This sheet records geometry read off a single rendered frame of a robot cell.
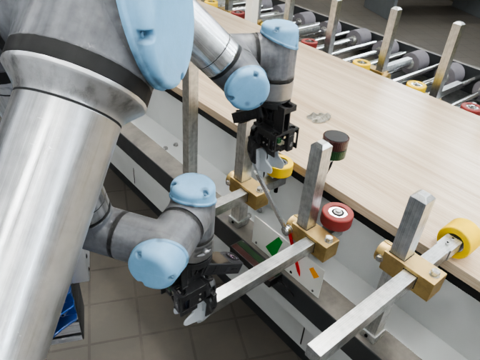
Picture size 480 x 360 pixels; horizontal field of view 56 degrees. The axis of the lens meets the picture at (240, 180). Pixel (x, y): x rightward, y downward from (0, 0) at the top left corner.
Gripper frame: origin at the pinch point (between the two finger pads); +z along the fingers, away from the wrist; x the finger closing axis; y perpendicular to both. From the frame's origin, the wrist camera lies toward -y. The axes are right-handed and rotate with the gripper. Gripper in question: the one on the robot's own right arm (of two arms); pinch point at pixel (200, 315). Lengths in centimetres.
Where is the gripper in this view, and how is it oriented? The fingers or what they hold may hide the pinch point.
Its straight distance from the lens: 98.7
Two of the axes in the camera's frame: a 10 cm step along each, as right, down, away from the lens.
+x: 6.4, 4.8, -6.0
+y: -7.6, 3.3, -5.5
